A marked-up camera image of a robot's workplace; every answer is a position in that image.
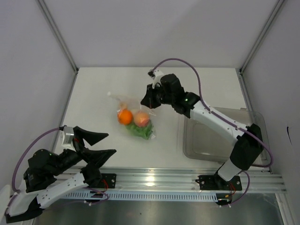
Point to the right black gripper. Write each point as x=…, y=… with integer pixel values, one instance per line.
x=149, y=101

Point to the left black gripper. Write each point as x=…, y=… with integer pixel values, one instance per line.
x=96, y=157

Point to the peach fruit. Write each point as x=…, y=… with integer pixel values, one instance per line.
x=141, y=119

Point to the clear zip top bag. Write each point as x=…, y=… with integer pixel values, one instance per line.
x=134, y=106

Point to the orange fruit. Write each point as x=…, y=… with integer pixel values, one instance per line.
x=125, y=116

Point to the green lettuce leaf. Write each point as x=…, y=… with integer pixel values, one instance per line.
x=146, y=132

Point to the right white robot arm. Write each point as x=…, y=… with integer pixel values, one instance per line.
x=246, y=140

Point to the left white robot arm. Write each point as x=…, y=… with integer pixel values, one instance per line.
x=51, y=176

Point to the clear plastic food container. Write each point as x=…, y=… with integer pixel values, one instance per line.
x=202, y=143

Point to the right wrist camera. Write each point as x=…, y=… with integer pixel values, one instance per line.
x=156, y=76

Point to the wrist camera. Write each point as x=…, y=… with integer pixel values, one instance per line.
x=156, y=76
x=66, y=137

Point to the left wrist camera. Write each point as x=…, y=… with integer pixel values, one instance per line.
x=66, y=137

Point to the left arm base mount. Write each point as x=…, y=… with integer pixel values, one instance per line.
x=108, y=181

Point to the white slotted cable duct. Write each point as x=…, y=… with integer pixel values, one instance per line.
x=85, y=194

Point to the aluminium mounting rail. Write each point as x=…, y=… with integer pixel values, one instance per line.
x=183, y=180

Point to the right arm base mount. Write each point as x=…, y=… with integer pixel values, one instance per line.
x=216, y=183

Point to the left aluminium frame post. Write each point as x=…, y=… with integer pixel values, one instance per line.
x=56, y=33

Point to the aluminium frame post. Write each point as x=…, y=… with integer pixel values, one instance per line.
x=275, y=12
x=56, y=33

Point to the right aluminium frame post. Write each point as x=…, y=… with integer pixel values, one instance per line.
x=275, y=12

